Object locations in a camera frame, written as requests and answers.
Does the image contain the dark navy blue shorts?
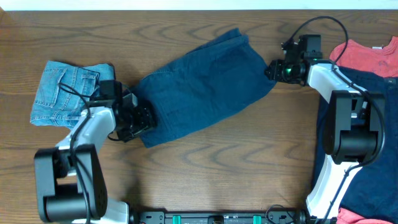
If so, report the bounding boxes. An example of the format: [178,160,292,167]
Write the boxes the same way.
[133,28,276,147]

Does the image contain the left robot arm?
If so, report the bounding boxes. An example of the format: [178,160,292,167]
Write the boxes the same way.
[34,101,156,223]

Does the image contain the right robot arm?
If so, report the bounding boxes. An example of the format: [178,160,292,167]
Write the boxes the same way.
[264,59,386,223]

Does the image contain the folded light blue denim shorts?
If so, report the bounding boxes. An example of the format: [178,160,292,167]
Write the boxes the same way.
[30,61,115,129]

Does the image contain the red t-shirt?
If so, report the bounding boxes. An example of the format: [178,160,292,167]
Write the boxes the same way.
[336,36,397,78]

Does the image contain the dark navy garment pile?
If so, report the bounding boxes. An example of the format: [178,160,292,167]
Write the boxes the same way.
[310,66,398,223]

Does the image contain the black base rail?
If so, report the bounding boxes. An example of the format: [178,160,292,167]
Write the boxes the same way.
[129,205,308,224]

